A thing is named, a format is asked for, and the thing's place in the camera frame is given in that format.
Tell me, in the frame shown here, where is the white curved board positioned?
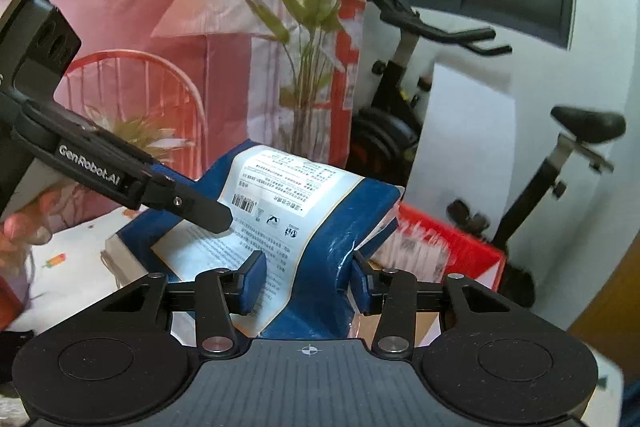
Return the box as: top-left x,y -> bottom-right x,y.
404,64 -> 516,236

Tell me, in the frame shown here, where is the blue white wipes pack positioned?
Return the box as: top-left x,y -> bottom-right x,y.
102,141 -> 402,339

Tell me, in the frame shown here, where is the pink printed backdrop poster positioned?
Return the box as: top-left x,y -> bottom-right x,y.
1,0 -> 366,228

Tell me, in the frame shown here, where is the person's left hand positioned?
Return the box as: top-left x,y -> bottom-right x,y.
1,187 -> 62,275

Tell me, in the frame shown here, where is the red strawberry cardboard box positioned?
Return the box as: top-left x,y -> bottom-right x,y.
371,202 -> 506,291

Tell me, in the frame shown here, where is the black exercise bike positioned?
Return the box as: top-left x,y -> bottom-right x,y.
347,0 -> 627,308

